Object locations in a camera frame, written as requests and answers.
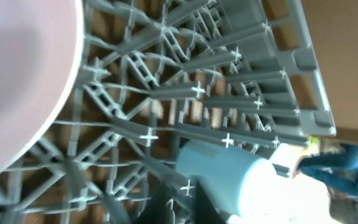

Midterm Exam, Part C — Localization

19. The blue cup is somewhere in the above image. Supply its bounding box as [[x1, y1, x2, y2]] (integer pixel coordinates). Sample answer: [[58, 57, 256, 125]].
[[176, 140, 277, 220]]

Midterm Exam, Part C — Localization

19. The grey dishwasher rack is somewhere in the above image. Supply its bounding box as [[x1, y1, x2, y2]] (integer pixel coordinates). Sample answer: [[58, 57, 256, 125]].
[[0, 1, 336, 223]]

